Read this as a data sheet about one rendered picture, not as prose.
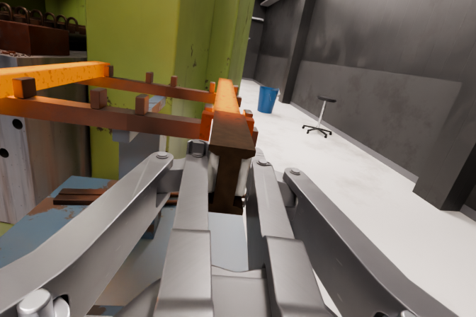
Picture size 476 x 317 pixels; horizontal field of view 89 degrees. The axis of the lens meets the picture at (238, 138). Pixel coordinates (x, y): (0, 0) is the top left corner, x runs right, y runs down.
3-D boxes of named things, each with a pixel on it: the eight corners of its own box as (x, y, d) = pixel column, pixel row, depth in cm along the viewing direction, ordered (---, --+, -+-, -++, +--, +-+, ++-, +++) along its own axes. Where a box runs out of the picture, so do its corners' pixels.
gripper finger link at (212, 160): (213, 194, 15) (201, 192, 15) (216, 150, 22) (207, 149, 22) (220, 150, 14) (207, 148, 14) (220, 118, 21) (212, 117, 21)
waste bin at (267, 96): (273, 110, 507) (278, 86, 490) (278, 115, 470) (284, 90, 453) (253, 107, 500) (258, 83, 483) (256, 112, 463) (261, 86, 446)
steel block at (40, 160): (38, 229, 65) (16, 56, 50) (-94, 202, 66) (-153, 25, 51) (139, 152, 118) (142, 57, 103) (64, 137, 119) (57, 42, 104)
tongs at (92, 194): (316, 197, 66) (316, 194, 65) (324, 207, 62) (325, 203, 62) (62, 192, 50) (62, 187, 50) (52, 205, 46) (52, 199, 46)
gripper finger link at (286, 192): (253, 179, 13) (306, 186, 13) (245, 145, 18) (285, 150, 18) (248, 202, 13) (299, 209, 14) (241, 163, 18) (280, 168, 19)
